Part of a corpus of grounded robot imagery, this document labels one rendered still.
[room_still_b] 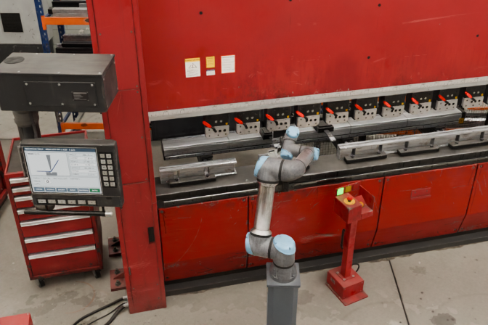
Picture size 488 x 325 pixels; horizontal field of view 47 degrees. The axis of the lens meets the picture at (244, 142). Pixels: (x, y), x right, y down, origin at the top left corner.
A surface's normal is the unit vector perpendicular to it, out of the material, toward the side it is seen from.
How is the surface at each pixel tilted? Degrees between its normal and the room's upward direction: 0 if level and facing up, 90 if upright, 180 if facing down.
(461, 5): 90
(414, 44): 90
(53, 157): 90
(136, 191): 90
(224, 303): 0
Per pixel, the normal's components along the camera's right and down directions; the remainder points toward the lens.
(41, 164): -0.04, 0.50
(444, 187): 0.24, 0.48
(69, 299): 0.00, -0.87
